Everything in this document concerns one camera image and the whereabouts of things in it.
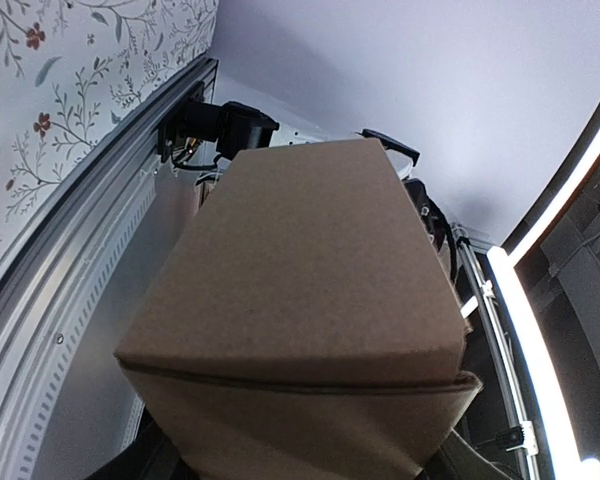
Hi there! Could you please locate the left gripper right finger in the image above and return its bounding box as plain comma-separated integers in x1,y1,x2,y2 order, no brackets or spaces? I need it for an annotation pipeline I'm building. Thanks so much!
422,430,510,480

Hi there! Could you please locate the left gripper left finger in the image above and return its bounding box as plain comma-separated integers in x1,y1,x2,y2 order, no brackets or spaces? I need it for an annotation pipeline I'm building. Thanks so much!
87,421,190,480

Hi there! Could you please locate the brown cardboard box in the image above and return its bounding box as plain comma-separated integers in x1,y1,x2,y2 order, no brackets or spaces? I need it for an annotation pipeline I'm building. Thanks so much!
115,139,481,479

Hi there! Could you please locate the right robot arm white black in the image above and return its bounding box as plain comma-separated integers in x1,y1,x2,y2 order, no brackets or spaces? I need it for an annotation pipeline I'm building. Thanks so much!
354,129,458,283

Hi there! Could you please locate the white LED light strip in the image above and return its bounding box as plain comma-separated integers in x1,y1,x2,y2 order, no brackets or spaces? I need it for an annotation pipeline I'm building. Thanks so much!
457,103,600,479

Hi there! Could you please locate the floral patterned table mat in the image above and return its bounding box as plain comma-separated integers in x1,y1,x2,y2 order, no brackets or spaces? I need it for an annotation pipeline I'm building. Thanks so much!
0,0,218,279

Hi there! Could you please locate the front aluminium rail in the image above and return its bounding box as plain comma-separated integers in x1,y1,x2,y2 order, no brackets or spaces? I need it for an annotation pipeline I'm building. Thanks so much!
0,58,218,479

